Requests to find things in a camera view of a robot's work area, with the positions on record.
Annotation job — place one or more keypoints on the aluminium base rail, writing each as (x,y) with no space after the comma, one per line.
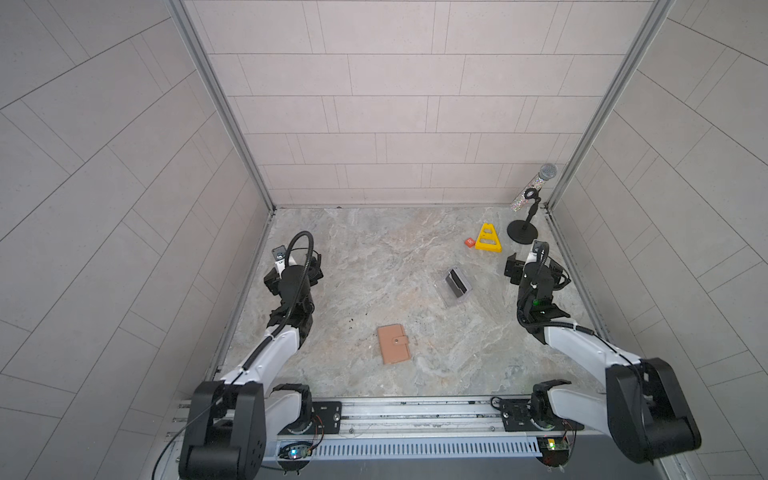
(467,437)

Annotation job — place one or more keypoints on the right circuit board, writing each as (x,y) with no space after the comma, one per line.
(555,451)

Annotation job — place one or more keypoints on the stack of black cards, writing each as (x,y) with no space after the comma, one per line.
(456,284)

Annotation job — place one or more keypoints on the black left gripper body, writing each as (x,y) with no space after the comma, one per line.
(310,281)

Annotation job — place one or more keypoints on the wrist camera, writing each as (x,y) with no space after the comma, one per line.
(279,255)
(539,252)

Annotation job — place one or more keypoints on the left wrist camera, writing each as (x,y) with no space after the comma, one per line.
(279,255)

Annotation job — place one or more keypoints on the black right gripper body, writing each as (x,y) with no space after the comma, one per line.
(517,277)

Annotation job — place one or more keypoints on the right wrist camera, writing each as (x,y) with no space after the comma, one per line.
(539,252)

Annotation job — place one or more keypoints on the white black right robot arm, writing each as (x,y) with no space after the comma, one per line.
(643,407)

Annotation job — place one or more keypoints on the tan leather card holder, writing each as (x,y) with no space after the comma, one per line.
(394,344)

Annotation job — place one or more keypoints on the yellow triangular plastic block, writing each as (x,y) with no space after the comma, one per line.
(488,240)

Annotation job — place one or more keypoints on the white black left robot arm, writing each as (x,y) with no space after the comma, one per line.
(232,420)

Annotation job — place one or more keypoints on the glitter microphone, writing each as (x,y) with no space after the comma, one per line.
(547,172)

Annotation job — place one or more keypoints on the left green circuit board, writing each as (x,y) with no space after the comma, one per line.
(297,451)

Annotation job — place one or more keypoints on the black microphone stand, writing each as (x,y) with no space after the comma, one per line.
(523,231)

